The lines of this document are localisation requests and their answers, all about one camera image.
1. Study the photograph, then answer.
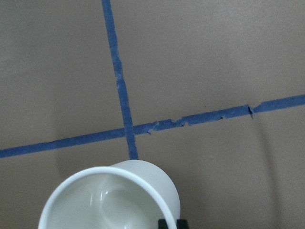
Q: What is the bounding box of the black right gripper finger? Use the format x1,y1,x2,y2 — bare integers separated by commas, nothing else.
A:
176,219,189,229

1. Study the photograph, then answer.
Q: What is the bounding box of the white smiley face cup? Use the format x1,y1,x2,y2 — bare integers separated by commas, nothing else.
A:
39,160,181,229

